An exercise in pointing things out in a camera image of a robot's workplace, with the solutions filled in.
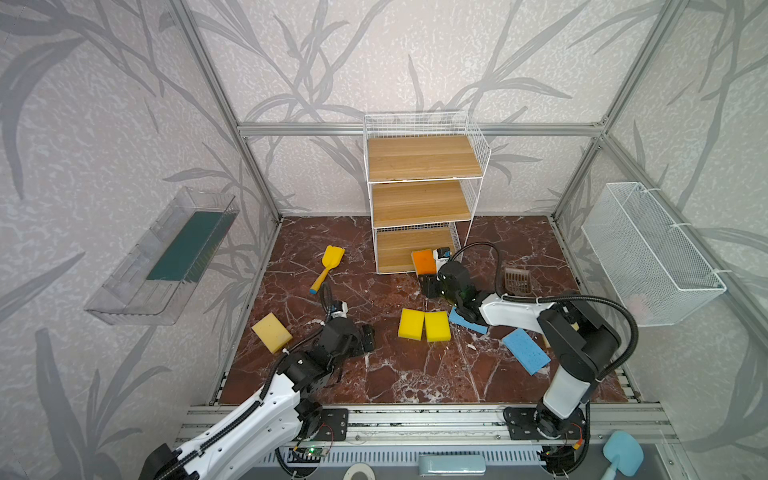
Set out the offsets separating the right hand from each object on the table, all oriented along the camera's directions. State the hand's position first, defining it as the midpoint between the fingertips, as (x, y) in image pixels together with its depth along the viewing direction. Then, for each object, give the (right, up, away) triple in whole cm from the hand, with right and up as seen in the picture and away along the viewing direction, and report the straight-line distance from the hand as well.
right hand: (426, 267), depth 93 cm
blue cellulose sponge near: (+6, -11, -22) cm, 25 cm away
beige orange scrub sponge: (0, +1, 0) cm, 2 cm away
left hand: (-17, -15, -11) cm, 25 cm away
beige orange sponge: (-47, -20, -5) cm, 51 cm away
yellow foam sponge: (-5, -17, -3) cm, 18 cm away
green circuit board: (-29, -42, -23) cm, 56 cm away
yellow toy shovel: (-33, +2, +14) cm, 36 cm away
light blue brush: (+45, -42, -24) cm, 66 cm away
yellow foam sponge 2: (+3, -18, -4) cm, 19 cm away
